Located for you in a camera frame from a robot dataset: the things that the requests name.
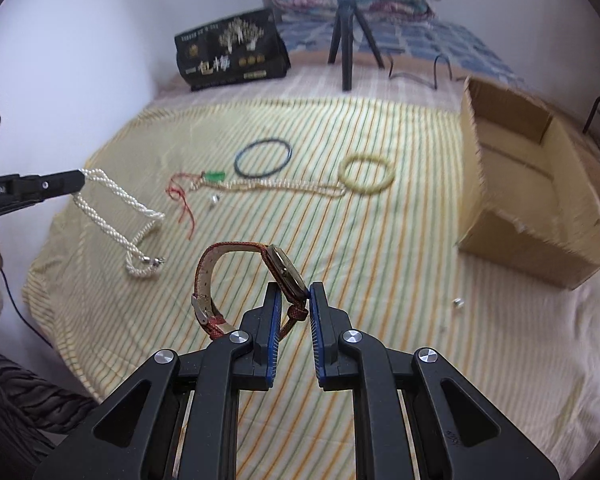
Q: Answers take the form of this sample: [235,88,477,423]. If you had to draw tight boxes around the red strap wristwatch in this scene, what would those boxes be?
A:
[192,242,310,340]

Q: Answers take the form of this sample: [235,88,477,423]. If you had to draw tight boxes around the cardboard box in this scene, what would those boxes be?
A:
[458,77,600,289]

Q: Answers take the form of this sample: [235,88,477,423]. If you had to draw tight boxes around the yellow striped cloth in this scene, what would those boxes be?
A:
[22,98,600,479]

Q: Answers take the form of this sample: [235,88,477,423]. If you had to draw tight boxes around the yellow-green jade bangle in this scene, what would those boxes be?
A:
[338,153,396,196]

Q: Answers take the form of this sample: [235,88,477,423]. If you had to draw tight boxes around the black printed gift bag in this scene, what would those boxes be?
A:
[174,8,291,91]

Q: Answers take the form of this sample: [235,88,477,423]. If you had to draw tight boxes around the dark blue bangle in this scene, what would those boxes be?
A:
[233,138,294,179]

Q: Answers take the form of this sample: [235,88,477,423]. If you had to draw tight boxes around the black tripod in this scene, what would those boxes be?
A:
[327,0,385,92]

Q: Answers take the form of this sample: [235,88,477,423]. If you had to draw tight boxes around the blue checkered bedsheet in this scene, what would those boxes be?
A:
[277,18,524,86]

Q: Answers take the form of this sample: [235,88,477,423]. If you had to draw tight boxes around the red string cord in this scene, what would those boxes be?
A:
[165,171,202,241]

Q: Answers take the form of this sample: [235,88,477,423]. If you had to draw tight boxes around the beaded necklace with green pendant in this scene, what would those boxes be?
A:
[188,170,351,201]

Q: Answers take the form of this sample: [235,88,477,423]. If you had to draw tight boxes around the black power cable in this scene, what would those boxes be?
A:
[386,52,456,92]

